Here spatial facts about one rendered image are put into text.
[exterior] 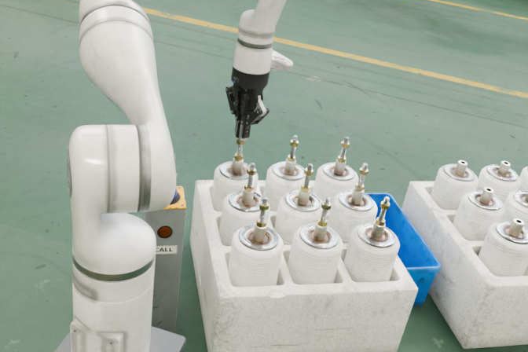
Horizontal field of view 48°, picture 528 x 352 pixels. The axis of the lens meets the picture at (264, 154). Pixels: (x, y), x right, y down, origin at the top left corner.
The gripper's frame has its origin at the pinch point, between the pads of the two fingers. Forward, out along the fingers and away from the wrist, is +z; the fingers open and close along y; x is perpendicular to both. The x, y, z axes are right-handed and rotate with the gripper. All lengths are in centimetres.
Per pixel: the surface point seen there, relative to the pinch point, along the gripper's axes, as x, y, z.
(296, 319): -5.8, 31.7, 23.5
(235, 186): -2.9, 3.9, 11.1
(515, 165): 119, 3, 35
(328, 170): 19.7, 8.4, 9.8
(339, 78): 112, -80, 35
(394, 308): 12.2, 39.8, 21.9
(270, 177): 6.3, 4.3, 10.8
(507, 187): 58, 31, 11
